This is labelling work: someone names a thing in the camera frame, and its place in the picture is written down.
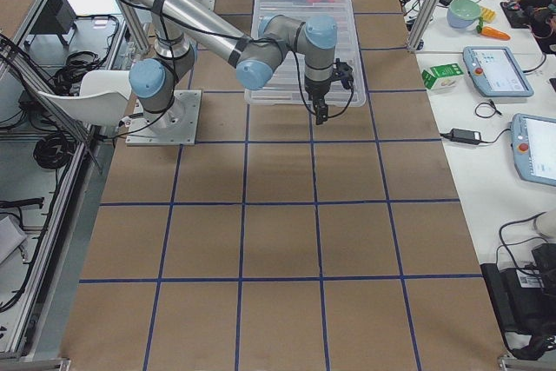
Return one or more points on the teach pendant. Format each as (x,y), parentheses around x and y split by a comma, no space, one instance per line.
(495,72)
(533,145)

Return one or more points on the white chair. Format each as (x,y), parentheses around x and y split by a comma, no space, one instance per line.
(102,100)

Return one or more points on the green white milk carton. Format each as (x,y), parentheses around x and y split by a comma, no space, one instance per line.
(442,76)

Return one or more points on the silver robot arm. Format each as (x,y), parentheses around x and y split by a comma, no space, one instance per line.
(256,60)

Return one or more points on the black power adapter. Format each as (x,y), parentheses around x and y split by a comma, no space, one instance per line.
(465,136)

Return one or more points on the yellow toy corn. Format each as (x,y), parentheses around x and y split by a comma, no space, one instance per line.
(487,15)

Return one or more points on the green bowl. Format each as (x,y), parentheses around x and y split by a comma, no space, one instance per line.
(462,13)

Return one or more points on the teach pendant lower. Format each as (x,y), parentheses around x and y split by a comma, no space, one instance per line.
(533,145)

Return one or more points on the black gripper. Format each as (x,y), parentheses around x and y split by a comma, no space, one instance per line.
(316,97)

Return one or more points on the teach pendant upper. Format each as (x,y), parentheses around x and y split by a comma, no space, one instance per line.
(495,72)

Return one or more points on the toy carrot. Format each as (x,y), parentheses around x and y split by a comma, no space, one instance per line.
(488,31)

